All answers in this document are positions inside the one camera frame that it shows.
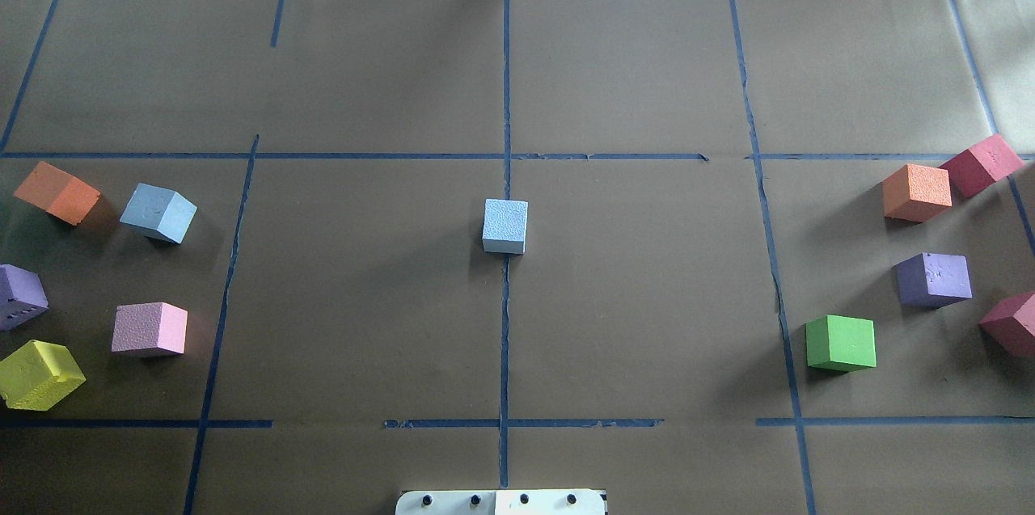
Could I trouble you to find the dark red foam block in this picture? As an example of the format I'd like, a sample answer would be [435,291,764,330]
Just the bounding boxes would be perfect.
[941,134,1024,198]

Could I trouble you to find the purple foam block right side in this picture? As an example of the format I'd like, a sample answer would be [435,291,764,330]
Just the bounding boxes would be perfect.
[893,252,973,309]

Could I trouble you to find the white camera stand post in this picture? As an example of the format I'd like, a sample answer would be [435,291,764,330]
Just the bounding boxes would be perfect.
[395,488,609,514]

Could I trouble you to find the orange foam block right side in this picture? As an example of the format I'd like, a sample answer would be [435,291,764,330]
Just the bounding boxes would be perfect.
[882,163,953,223]

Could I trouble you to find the green foam block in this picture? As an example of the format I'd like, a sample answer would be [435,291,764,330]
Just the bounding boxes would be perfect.
[805,314,877,373]

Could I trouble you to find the purple foam block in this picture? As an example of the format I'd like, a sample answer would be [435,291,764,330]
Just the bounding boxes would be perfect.
[1,264,49,331]
[893,252,973,309]

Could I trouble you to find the light blue foam block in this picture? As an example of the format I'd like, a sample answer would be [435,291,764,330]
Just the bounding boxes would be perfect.
[481,198,529,255]

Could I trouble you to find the purple foam block left side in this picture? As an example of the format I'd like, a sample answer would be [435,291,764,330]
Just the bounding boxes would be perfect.
[1,264,49,331]

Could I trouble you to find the crimson foam block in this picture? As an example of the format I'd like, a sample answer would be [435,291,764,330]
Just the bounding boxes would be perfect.
[978,291,1034,359]

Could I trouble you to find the pink foam block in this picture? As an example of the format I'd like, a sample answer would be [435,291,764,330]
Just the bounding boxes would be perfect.
[110,302,188,358]

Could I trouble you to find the orange foam block left side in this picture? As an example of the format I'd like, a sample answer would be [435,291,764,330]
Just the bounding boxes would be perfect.
[14,161,101,226]

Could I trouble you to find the orange foam block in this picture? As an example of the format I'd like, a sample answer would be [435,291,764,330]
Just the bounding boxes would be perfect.
[14,161,101,226]
[882,163,953,223]

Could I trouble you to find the yellow foam block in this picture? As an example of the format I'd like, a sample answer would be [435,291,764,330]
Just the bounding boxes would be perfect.
[1,340,87,412]

